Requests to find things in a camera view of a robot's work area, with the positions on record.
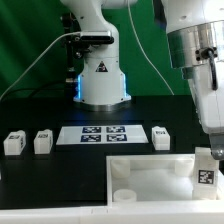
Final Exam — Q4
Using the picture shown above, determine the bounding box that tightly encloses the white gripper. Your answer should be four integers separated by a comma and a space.
182, 63, 224, 160

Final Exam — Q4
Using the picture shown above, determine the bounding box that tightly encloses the white square tabletop part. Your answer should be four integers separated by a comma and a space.
106, 154, 224, 206

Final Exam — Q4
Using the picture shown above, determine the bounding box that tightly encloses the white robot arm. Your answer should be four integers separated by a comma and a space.
60, 0, 224, 160

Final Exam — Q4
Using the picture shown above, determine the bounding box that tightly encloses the white sheet with tags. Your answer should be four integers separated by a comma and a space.
56, 125, 148, 145

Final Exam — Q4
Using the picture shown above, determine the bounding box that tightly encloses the white front rail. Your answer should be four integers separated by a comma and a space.
0, 201, 224, 224

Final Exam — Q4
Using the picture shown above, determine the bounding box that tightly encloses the grey cable right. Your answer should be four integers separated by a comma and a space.
127, 0, 176, 96

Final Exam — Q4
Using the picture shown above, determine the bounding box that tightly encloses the grey cable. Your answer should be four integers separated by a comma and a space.
127, 0, 176, 96
0, 31, 82, 101

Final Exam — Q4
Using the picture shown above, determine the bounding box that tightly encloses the black camera on mount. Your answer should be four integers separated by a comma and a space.
80, 31, 114, 44

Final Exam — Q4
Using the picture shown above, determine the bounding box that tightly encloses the grey cable left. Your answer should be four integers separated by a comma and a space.
0, 31, 82, 101

